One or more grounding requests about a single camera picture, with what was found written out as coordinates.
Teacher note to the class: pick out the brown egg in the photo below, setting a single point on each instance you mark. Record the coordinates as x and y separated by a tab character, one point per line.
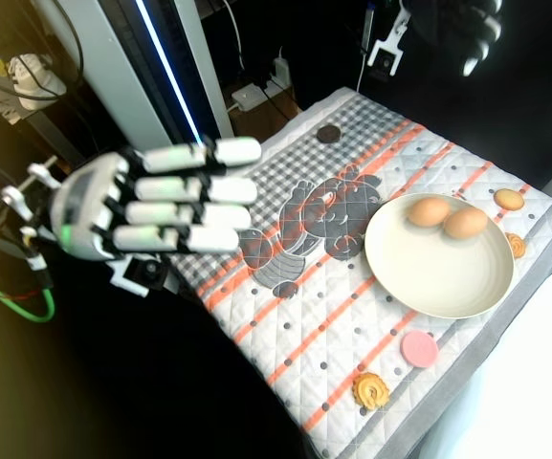
466	223
428	211

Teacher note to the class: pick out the cream round plate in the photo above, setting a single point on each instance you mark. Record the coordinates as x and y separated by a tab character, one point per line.
438	272

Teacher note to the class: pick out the grey column with blue light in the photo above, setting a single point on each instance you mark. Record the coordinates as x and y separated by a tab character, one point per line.
137	86

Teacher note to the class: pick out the white sneaker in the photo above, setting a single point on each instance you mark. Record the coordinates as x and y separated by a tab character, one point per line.
36	79

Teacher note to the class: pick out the white power adapter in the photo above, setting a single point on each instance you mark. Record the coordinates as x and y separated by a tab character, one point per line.
248	98

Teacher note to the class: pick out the brown cardboard box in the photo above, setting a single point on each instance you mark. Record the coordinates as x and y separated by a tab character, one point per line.
266	122

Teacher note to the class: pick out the chocolate sandwich cookie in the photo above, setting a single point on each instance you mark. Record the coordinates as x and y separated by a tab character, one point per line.
328	134

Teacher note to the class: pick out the grey quilt with bear print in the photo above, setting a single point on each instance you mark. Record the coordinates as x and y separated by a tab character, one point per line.
333	306

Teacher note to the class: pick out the swirl butter cookie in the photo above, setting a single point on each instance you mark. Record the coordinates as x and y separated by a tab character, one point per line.
371	390

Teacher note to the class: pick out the pink round biscuit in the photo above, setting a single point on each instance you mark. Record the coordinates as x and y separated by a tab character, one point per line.
419	349

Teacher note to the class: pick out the plain round golden biscuit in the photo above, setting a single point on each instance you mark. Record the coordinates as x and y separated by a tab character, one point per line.
509	199

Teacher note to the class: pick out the orange ridged biscuit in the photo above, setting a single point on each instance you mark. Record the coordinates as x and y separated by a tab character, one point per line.
517	246

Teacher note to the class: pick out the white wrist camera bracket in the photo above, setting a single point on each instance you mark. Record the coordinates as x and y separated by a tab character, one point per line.
386	55
141	275

